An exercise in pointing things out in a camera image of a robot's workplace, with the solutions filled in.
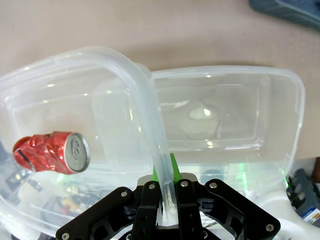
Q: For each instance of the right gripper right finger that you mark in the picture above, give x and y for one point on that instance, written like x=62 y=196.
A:
x=225 y=207

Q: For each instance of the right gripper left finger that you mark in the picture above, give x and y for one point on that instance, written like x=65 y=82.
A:
x=112 y=212

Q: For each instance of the clear plastic bin with bottles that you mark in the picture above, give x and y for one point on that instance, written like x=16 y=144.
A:
x=225 y=80

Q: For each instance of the clear plastic bin with cans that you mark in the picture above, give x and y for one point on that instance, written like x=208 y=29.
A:
x=75 y=75

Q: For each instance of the dark grey woven plastic basket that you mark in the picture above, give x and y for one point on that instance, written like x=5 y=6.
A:
x=287 y=10

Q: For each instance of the blue grey box colourful label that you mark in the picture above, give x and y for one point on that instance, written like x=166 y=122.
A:
x=305 y=190

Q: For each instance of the crushed red can silver top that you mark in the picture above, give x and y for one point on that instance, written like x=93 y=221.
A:
x=45 y=150

